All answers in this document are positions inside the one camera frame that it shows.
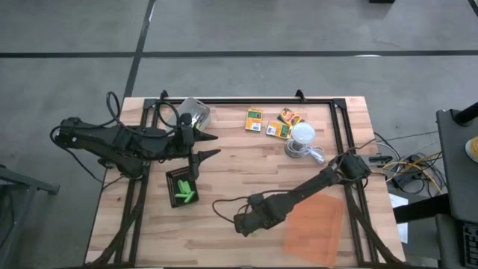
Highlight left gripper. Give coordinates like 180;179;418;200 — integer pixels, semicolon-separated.
170;113;222;182

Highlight brass lamp with white shade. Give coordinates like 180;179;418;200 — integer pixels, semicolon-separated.
284;122;317;159

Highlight pale grey plastic bin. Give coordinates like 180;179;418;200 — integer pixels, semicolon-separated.
165;96;212;132

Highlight black mesh basket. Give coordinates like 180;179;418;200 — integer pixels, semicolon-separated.
165;167;200;209

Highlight white paper sheet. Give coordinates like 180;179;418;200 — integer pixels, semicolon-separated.
388;192;410;244

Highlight grey metal cart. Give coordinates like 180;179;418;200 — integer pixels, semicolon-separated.
0;164;60;269

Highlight grey desk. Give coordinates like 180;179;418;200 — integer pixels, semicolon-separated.
435;108;478;225

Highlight black keyboard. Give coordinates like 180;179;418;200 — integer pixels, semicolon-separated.
462;222;478;268

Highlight yellow round roll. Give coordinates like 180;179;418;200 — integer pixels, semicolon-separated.
465;136;478;164

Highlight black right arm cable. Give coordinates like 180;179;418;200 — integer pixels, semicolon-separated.
211;188;262;225

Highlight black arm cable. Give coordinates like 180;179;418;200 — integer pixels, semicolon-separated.
105;91;180;132
211;188;262;225

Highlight black aluminium table frame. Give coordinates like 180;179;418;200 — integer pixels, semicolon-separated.
85;89;408;268

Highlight white lamp cable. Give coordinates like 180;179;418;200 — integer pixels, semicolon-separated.
289;143;326;165

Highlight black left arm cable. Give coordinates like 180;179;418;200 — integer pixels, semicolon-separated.
105;91;180;132

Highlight yellow cable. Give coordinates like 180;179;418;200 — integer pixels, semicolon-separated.
384;151;445;194

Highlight black post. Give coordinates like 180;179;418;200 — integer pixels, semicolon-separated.
452;101;478;126

